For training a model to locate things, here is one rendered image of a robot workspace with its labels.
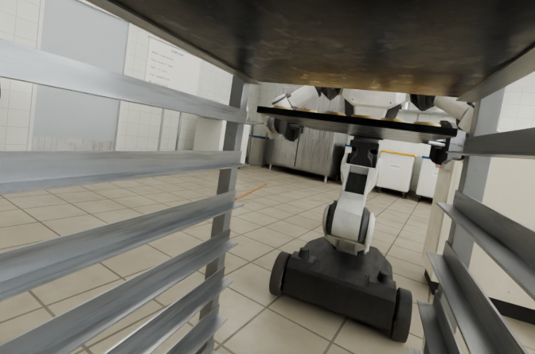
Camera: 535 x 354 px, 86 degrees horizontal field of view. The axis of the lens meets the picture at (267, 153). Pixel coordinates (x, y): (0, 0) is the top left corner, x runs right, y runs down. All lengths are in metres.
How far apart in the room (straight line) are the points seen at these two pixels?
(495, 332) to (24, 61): 0.49
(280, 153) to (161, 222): 5.37
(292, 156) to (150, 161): 5.29
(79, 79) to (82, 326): 0.28
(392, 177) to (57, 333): 5.19
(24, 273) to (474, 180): 0.59
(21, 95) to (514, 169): 4.49
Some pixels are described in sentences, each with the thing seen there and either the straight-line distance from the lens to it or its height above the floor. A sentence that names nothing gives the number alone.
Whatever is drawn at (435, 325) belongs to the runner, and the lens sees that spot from 0.58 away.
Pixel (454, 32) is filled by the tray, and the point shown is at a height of 0.86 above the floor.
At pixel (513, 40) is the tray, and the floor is 0.86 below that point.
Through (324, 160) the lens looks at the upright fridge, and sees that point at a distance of 5.41.
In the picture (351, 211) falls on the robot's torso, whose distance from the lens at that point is 1.20.
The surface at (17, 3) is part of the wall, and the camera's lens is 4.43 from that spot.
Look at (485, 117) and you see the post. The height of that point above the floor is 0.83.
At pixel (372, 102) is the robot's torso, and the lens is 1.38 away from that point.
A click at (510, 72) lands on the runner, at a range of 0.41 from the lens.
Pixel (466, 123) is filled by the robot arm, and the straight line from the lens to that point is 1.32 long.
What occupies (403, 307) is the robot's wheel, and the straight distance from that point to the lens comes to 1.37.
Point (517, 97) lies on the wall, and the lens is 6.14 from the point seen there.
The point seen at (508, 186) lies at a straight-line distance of 1.90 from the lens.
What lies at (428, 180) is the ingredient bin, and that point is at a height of 0.38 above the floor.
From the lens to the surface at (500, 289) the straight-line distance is 2.02.
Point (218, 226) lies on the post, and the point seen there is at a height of 0.53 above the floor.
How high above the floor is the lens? 0.75
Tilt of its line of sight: 4 degrees down
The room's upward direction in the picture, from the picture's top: 9 degrees clockwise
